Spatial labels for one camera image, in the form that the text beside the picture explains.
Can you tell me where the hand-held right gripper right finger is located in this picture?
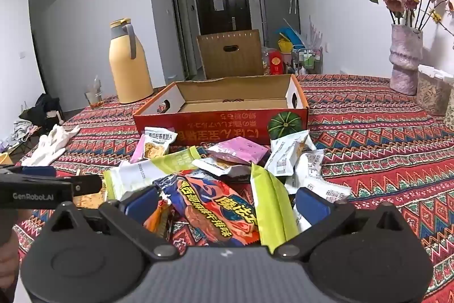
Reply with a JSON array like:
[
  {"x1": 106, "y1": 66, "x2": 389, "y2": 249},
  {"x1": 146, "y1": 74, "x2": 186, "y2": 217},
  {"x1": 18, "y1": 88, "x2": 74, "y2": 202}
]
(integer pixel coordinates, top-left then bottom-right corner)
[{"x1": 273, "y1": 187, "x2": 407, "y2": 259}]

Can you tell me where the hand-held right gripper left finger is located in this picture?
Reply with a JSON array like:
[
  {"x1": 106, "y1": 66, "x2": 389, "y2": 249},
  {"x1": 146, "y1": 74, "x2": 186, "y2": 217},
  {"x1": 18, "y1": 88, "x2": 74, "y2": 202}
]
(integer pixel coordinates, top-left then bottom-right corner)
[{"x1": 46, "y1": 187, "x2": 181, "y2": 259}]

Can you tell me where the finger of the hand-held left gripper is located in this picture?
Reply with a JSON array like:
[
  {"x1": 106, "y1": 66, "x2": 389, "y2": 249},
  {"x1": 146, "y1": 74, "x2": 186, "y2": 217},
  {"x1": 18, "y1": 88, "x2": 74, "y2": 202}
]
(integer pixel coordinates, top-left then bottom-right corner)
[
  {"x1": 71, "y1": 175, "x2": 103, "y2": 198},
  {"x1": 0, "y1": 164, "x2": 57, "y2": 179}
]

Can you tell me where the long green snack packet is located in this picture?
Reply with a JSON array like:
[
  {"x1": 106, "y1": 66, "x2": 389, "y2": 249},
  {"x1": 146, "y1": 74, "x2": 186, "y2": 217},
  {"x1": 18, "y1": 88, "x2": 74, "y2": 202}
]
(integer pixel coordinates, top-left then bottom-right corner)
[{"x1": 250, "y1": 163, "x2": 302, "y2": 253}]

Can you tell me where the pink snack packet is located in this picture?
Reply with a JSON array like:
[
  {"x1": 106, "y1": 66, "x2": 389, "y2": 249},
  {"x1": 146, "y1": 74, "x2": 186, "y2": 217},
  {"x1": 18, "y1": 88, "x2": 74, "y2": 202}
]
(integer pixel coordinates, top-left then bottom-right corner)
[
  {"x1": 129, "y1": 133, "x2": 147, "y2": 163},
  {"x1": 207, "y1": 138, "x2": 270, "y2": 165}
]

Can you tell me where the orange and blue chip bag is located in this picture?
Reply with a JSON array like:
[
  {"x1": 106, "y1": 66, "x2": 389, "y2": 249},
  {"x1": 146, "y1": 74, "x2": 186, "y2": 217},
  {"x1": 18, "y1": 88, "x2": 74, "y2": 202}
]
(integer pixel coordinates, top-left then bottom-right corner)
[{"x1": 152, "y1": 171, "x2": 264, "y2": 247}]

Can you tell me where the orange pumpkin print cardboard box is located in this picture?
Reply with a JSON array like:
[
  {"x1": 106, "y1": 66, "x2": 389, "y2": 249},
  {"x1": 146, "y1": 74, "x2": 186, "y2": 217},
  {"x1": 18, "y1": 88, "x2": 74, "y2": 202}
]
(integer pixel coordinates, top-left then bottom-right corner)
[{"x1": 133, "y1": 73, "x2": 310, "y2": 147}]

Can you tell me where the person's left hand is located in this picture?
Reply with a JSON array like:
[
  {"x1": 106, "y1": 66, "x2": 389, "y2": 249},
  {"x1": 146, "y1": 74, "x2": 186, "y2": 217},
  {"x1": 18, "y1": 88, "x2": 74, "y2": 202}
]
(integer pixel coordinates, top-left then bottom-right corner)
[{"x1": 0, "y1": 230, "x2": 20, "y2": 293}]

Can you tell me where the white cloth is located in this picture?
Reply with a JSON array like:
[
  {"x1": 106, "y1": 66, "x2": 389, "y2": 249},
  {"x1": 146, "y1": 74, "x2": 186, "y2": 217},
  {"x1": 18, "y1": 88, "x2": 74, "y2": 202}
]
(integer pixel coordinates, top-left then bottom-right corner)
[{"x1": 21, "y1": 124, "x2": 79, "y2": 168}]

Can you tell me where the white and green snack packet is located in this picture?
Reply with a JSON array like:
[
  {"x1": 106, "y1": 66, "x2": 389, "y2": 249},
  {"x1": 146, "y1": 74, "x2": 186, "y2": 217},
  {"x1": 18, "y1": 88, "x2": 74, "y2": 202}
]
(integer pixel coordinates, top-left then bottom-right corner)
[{"x1": 104, "y1": 147, "x2": 201, "y2": 201}]

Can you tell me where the pile of light clothes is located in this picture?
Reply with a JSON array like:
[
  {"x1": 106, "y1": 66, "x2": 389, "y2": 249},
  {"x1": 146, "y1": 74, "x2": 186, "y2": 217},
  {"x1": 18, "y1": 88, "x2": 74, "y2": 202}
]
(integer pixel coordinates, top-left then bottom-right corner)
[{"x1": 0, "y1": 118, "x2": 39, "y2": 154}]

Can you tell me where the small cracker picture snack packet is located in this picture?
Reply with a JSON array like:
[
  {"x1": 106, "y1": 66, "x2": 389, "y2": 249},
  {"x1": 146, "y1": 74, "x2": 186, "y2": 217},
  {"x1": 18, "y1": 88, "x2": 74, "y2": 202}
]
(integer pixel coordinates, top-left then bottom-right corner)
[{"x1": 142, "y1": 127, "x2": 178, "y2": 162}]

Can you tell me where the dark bag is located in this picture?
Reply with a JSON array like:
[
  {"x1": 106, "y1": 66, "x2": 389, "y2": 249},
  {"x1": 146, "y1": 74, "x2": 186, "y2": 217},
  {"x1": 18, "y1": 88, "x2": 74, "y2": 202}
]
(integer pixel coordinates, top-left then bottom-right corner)
[{"x1": 19, "y1": 93, "x2": 64, "y2": 133}]

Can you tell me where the clear glass cup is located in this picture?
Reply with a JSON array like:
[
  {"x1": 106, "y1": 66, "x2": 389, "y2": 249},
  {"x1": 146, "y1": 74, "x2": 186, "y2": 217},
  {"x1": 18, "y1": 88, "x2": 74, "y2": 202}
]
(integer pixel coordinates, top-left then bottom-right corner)
[{"x1": 84, "y1": 75, "x2": 104, "y2": 109}]

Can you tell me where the red patterned tablecloth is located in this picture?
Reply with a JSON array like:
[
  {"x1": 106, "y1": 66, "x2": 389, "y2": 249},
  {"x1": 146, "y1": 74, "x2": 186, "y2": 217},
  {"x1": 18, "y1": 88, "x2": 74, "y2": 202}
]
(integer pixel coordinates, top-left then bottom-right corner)
[{"x1": 12, "y1": 74, "x2": 454, "y2": 303}]

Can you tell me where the yellow thermos jug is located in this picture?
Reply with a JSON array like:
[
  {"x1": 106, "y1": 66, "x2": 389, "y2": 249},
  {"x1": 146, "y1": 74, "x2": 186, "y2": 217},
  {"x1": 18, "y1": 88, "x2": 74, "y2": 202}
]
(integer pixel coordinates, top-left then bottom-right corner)
[{"x1": 108, "y1": 18, "x2": 154, "y2": 104}]

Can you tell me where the red tin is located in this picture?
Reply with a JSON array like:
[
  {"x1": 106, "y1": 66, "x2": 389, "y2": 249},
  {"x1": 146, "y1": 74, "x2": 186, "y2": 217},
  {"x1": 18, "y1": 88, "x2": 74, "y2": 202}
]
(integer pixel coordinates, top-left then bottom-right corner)
[{"x1": 268, "y1": 50, "x2": 285, "y2": 76}]

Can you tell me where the clear plastic jar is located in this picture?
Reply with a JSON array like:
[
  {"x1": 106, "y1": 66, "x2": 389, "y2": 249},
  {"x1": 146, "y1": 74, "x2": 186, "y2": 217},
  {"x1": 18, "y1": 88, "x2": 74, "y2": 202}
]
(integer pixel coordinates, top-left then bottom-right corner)
[{"x1": 262, "y1": 48, "x2": 274, "y2": 76}]

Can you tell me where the speckled vase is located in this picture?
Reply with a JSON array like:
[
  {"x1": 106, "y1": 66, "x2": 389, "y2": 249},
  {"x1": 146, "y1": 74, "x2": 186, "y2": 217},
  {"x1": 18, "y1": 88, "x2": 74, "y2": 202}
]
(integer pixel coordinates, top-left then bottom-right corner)
[{"x1": 443, "y1": 83, "x2": 454, "y2": 144}]

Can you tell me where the pink textured vase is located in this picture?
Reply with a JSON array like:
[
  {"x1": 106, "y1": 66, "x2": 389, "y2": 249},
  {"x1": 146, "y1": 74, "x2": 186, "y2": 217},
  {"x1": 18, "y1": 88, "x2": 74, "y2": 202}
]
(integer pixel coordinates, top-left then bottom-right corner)
[{"x1": 389, "y1": 24, "x2": 423, "y2": 96}]

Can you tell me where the blue dustpan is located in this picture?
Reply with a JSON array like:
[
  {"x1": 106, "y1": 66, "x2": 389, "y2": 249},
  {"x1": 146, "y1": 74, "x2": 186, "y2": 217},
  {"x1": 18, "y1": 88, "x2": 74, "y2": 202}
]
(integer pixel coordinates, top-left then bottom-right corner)
[{"x1": 277, "y1": 27, "x2": 302, "y2": 45}]

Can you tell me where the grey refrigerator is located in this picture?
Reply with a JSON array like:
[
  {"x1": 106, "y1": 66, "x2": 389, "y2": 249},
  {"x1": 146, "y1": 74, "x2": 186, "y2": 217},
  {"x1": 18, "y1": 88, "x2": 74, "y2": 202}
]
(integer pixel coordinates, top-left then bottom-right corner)
[{"x1": 256, "y1": 0, "x2": 301, "y2": 50}]

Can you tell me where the yellow flower sprig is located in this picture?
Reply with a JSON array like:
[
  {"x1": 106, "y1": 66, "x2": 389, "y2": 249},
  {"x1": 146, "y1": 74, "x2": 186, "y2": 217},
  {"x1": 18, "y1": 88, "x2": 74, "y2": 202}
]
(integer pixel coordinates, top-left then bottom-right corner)
[{"x1": 427, "y1": 0, "x2": 454, "y2": 41}]

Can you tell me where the wire rack with bottles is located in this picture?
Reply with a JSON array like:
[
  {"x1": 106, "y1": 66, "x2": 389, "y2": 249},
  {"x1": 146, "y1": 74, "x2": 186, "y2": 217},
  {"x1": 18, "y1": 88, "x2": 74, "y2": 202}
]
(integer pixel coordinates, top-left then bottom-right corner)
[{"x1": 291, "y1": 47, "x2": 323, "y2": 76}]

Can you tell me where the brown cardboard box with handle hole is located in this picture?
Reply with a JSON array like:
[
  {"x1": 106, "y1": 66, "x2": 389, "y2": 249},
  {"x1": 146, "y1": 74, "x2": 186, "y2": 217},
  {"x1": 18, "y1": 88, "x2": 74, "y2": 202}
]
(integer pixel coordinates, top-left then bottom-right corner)
[{"x1": 197, "y1": 29, "x2": 265, "y2": 80}]

